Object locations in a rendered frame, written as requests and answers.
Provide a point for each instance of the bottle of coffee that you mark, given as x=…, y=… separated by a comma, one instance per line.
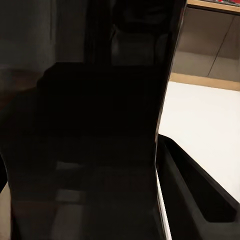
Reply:
x=82, y=91

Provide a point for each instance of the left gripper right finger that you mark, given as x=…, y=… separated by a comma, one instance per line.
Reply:
x=197, y=207

